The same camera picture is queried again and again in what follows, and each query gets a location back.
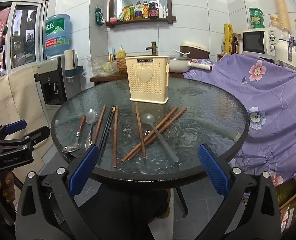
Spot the wooden wall shelf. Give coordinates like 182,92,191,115
106,0,177,28

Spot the white rice cooker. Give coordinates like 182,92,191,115
179,41,210,60

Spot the cream perforated utensil holder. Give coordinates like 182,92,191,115
125,56,170,105

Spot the wooden handled metal spoon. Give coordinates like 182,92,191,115
62,115,85,153

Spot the water dispenser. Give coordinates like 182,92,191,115
33,56,82,111

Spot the white pot with handle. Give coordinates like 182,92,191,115
169,56,214,74

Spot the brass faucet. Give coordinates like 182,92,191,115
145,41,158,55

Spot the brown chopstick crossed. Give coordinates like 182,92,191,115
127,107,188,161
122,105,178,163

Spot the blue water bottle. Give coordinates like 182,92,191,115
44,14,72,57

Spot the beige cloth cover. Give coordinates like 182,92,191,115
0,67,53,180

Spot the purple floral cloth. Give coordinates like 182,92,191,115
184,54,296,186

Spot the round glass table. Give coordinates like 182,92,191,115
51,78,249,188

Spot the black chopstick gold band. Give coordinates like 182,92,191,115
97,111,115,165

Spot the silver metal spoon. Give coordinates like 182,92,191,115
84,109,98,150

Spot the brown wooden chopstick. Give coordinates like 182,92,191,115
112,106,119,168
92,105,107,144

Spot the white microwave oven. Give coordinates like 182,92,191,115
242,27,286,60

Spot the person left hand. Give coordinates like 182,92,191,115
0,171,15,203

